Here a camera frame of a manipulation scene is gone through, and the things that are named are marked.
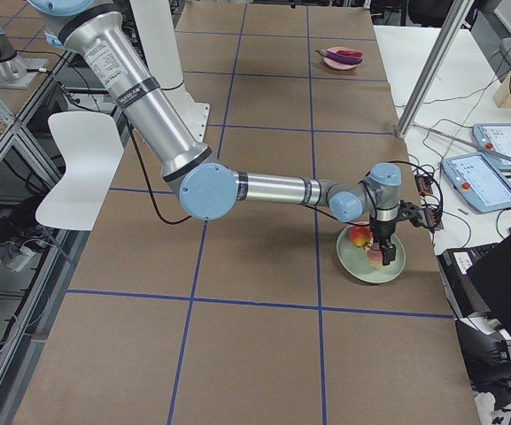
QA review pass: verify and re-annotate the peach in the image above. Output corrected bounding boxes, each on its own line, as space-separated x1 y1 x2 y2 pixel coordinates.
366 248 384 269

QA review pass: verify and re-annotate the green plate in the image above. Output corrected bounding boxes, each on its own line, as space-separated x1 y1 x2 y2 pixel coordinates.
337 225 406 284

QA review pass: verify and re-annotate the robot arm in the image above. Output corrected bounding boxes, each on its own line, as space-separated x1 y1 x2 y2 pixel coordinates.
31 1 423 266

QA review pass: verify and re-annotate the red chili pepper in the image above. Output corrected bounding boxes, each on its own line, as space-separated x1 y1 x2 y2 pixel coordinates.
343 50 363 58

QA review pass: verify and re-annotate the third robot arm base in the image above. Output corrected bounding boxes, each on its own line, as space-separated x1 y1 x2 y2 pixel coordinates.
0 24 40 89

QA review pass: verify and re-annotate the teach pendant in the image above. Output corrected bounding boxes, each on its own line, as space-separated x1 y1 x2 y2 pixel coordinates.
472 124 511 158
442 153 511 213

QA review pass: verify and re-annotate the aluminium camera post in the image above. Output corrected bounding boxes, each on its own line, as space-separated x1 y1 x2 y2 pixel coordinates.
395 0 474 139

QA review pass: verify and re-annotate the black laptop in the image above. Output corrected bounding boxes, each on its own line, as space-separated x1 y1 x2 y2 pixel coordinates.
437 233 511 336

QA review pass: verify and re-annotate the far teach pendant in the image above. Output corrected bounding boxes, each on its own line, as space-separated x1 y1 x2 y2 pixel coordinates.
472 124 511 158

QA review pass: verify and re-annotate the white chair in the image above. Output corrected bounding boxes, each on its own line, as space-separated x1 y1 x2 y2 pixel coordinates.
35 112 124 231

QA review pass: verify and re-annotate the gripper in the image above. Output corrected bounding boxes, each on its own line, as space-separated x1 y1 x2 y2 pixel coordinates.
369 200 423 266

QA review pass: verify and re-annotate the pink plate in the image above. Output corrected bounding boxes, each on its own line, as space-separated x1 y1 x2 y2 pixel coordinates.
320 46 363 71

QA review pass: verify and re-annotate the near teach pendant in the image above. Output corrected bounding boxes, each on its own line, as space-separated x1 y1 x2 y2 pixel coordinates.
442 153 511 213

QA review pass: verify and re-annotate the purple eggplant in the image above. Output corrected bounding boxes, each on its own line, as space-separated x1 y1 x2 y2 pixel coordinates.
315 50 363 66

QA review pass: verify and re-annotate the red pomegranate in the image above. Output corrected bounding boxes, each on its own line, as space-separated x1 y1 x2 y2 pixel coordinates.
348 226 373 248

